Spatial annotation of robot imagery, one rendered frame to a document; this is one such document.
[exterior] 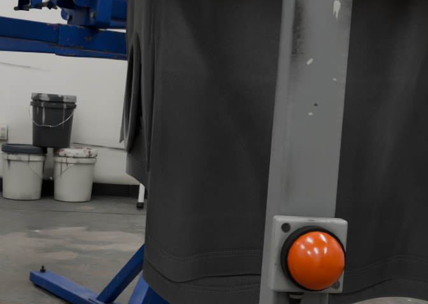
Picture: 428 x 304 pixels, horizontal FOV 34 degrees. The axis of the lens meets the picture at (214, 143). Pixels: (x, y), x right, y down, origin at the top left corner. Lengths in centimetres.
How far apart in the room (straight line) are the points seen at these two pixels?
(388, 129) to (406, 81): 6
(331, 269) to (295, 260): 2
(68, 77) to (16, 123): 51
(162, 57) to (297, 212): 31
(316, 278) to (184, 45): 37
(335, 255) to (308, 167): 7
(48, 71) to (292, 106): 494
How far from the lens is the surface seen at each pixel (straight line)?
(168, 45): 75
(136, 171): 84
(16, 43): 239
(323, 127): 49
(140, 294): 199
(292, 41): 48
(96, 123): 538
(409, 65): 83
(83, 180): 508
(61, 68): 539
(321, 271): 45
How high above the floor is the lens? 75
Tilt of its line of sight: 3 degrees down
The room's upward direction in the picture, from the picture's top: 4 degrees clockwise
